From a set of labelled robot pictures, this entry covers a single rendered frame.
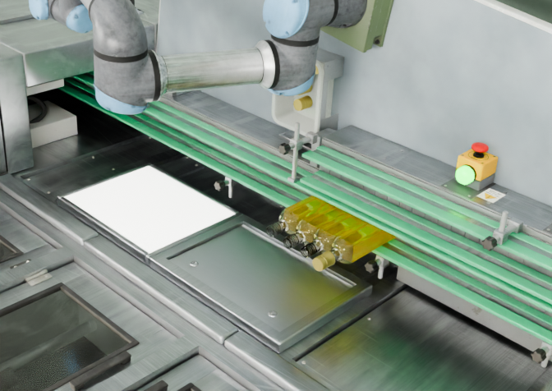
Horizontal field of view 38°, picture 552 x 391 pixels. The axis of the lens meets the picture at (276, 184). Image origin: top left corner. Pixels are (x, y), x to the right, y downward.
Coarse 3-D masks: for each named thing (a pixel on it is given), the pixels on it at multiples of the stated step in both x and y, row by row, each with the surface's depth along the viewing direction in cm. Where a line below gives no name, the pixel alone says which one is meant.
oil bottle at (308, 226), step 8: (328, 208) 205; (336, 208) 205; (312, 216) 201; (320, 216) 201; (328, 216) 201; (336, 216) 202; (304, 224) 197; (312, 224) 197; (320, 224) 198; (304, 232) 196; (312, 232) 196; (312, 240) 197
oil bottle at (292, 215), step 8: (304, 200) 207; (312, 200) 207; (320, 200) 207; (288, 208) 203; (296, 208) 203; (304, 208) 203; (312, 208) 203; (320, 208) 205; (280, 216) 201; (288, 216) 200; (296, 216) 200; (304, 216) 201; (288, 224) 200; (296, 224) 200; (288, 232) 201
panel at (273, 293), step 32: (96, 224) 221; (224, 224) 223; (256, 224) 224; (160, 256) 208; (192, 256) 209; (224, 256) 210; (256, 256) 211; (288, 256) 212; (192, 288) 197; (224, 288) 198; (256, 288) 198; (288, 288) 199; (320, 288) 200; (352, 288) 199; (256, 320) 186; (288, 320) 188; (320, 320) 188
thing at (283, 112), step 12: (312, 84) 223; (276, 96) 226; (288, 96) 229; (300, 96) 228; (312, 96) 225; (276, 108) 228; (288, 108) 231; (312, 108) 226; (276, 120) 228; (288, 120) 228; (300, 120) 227; (312, 120) 227; (300, 132) 223
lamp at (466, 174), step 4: (460, 168) 188; (464, 168) 187; (468, 168) 187; (472, 168) 188; (456, 172) 189; (460, 172) 187; (464, 172) 187; (468, 172) 187; (472, 172) 187; (456, 176) 189; (460, 176) 188; (464, 176) 187; (468, 176) 186; (472, 176) 187; (460, 180) 188; (464, 180) 187; (468, 180) 187; (472, 180) 188; (464, 184) 188
